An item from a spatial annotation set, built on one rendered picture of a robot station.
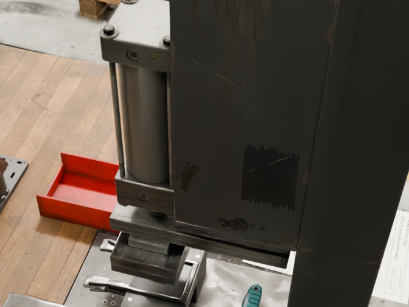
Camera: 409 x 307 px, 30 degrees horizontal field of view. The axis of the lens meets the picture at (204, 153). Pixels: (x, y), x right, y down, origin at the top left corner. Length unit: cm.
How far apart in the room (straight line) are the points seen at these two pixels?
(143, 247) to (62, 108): 65
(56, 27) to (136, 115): 255
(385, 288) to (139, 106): 66
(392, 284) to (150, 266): 50
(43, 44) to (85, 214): 201
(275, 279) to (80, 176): 44
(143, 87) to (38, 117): 81
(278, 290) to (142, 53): 64
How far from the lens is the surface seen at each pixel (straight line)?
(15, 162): 159
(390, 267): 144
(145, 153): 98
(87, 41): 337
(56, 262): 142
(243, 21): 77
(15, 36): 345
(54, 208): 145
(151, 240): 111
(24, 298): 136
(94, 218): 143
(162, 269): 110
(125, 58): 87
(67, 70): 180
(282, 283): 138
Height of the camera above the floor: 203
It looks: 46 degrees down
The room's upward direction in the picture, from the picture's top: 1 degrees clockwise
